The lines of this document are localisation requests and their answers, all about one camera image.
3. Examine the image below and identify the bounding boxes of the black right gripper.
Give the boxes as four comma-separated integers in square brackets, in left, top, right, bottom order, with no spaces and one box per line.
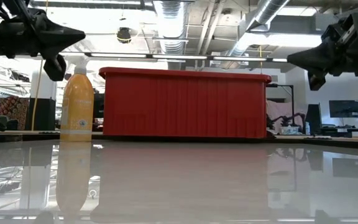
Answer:
[287,12,358,91]

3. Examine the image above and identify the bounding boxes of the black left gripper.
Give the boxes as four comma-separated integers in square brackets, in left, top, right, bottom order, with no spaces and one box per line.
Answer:
[0,9,86,82]

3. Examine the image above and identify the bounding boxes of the red plastic bin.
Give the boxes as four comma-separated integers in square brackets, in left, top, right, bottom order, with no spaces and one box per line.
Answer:
[99,67,272,139]

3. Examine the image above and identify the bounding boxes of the black bent floor stand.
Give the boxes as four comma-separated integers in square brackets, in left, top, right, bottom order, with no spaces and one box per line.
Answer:
[265,83,295,127]

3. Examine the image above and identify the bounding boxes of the black computer monitor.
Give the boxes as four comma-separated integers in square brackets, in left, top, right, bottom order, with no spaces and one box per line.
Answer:
[305,103,322,135]
[328,99,358,118]

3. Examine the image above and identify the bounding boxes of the pink cloth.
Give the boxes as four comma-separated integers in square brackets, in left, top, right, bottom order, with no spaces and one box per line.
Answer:
[265,100,306,134]

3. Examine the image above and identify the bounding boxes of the orange spray bottle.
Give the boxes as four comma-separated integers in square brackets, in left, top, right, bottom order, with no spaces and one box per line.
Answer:
[60,57,95,142]

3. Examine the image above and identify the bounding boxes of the black square box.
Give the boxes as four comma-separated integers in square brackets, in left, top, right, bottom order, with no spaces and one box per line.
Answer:
[26,97,57,131]

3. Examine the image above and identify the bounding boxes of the dark office desk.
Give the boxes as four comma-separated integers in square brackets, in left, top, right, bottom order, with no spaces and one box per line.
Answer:
[311,124,358,138]

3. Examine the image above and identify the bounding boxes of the small white box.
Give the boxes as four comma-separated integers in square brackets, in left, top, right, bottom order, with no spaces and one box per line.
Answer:
[280,126,301,135]

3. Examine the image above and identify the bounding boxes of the red patterned cloth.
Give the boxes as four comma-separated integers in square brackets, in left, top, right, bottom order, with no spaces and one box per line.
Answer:
[0,95,30,130]

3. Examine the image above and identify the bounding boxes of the long ceiling light strip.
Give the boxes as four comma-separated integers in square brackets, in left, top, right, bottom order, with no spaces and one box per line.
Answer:
[85,52,288,63]

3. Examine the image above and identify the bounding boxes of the yellow hanging cable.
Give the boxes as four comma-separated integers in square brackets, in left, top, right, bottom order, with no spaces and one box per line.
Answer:
[30,0,49,131]

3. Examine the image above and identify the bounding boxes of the black ceiling dome camera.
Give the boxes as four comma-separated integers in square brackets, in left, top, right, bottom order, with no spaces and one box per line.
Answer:
[116,27,132,44]

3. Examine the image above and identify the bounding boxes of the silver smooth ventilation duct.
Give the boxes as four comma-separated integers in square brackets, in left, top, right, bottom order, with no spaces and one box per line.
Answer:
[225,0,291,69]

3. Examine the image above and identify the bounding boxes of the silver ribbed ventilation duct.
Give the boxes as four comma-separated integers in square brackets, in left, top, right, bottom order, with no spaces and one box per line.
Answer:
[152,0,195,71]

